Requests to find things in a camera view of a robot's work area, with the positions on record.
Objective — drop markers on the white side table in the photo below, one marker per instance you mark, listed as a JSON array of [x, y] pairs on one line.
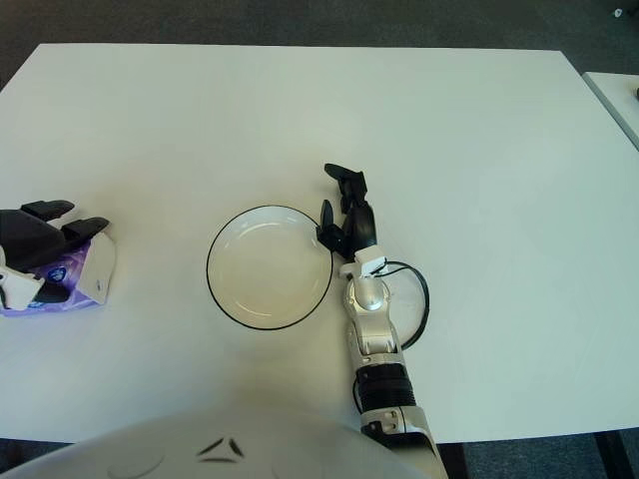
[[619, 100]]

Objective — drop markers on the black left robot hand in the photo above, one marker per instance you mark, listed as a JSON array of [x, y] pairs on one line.
[[35, 239]]

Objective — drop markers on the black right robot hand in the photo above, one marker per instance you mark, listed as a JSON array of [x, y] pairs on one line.
[[362, 224]]

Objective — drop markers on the purple tissue paper pack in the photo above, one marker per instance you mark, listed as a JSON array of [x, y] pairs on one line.
[[97, 269]]

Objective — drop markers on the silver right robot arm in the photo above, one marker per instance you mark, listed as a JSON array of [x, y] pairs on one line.
[[374, 329]]

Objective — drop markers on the white plate with black rim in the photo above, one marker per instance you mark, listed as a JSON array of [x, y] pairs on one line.
[[269, 274]]

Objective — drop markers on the black table leg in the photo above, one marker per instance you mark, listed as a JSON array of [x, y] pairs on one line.
[[609, 456]]

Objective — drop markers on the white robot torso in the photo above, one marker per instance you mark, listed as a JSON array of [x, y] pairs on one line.
[[150, 449]]

